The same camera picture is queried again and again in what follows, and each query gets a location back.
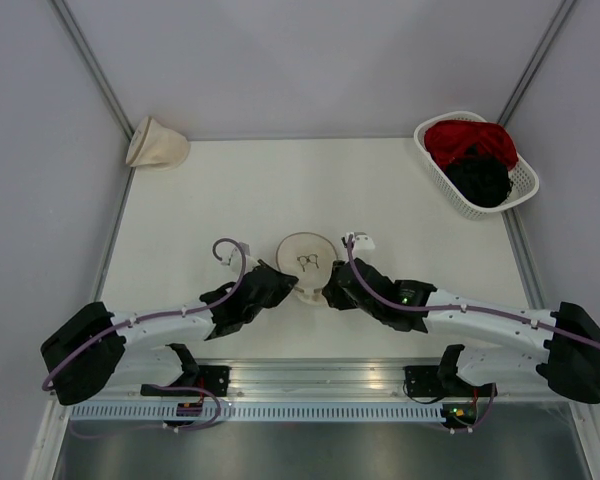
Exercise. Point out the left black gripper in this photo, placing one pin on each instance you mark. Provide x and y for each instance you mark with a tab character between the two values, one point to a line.
286	284

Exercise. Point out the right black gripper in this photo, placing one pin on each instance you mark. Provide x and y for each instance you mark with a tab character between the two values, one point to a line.
333	292

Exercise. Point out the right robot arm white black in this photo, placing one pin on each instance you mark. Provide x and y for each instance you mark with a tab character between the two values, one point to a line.
560	348

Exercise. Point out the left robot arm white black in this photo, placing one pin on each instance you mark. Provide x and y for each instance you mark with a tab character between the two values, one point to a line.
97	349

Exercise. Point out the red bra in basket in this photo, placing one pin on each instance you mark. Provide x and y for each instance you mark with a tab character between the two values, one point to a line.
448	141

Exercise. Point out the black bra in basket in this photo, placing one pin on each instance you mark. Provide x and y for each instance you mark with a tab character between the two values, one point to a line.
481	178

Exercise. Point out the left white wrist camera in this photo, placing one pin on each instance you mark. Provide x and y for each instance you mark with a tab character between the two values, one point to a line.
239	259

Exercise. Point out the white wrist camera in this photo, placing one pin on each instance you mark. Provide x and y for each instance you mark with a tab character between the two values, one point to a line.
239	259
358	242

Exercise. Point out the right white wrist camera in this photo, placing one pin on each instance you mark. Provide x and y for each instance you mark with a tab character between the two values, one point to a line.
358	242

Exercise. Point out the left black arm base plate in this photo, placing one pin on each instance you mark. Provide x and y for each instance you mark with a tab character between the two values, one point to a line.
200	382

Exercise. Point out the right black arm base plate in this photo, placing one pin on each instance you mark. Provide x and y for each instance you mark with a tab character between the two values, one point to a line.
425	381

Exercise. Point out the white slotted cable duct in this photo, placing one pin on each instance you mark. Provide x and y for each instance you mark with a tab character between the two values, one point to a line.
261	411

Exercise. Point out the aluminium mounting rail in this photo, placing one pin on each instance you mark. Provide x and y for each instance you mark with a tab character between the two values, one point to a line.
325	377

